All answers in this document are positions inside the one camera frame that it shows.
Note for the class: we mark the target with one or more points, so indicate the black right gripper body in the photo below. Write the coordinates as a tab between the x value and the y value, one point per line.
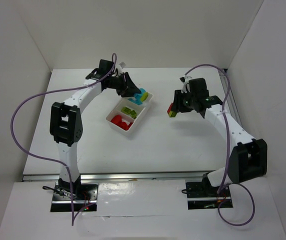
178	103

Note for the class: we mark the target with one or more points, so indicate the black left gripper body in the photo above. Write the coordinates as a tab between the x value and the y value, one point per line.
125	83

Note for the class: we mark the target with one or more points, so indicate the green red lego stack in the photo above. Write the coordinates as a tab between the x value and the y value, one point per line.
172	110

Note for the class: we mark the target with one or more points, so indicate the cyan cloud lego piece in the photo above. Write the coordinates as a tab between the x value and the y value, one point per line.
143	95

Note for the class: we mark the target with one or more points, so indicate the green lego brick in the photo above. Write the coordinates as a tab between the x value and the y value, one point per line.
133	114
126	110

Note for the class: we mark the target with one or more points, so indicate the red white round lego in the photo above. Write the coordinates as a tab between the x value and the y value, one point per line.
117	120

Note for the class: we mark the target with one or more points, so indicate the red curved lego brick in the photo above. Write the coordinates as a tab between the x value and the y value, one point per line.
124	125

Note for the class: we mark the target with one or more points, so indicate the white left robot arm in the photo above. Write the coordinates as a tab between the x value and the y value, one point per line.
66	125

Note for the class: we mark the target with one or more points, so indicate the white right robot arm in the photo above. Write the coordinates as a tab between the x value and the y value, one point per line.
246	157

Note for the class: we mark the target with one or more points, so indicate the white divided sorting tray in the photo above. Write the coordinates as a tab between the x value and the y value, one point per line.
140	110

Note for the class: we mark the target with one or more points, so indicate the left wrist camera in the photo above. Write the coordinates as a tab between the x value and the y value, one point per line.
121	65

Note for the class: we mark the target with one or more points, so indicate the aluminium right side rail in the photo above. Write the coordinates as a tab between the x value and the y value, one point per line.
230	100

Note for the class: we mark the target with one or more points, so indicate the aluminium rail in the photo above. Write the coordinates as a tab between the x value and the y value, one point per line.
230	100
120	176

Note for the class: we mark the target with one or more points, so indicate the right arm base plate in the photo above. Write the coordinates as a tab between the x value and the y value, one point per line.
200	197

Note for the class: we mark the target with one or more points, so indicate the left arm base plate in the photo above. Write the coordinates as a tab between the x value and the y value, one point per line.
87	197

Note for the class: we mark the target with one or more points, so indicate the aluminium front rail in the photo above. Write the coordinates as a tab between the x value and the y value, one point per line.
120	176

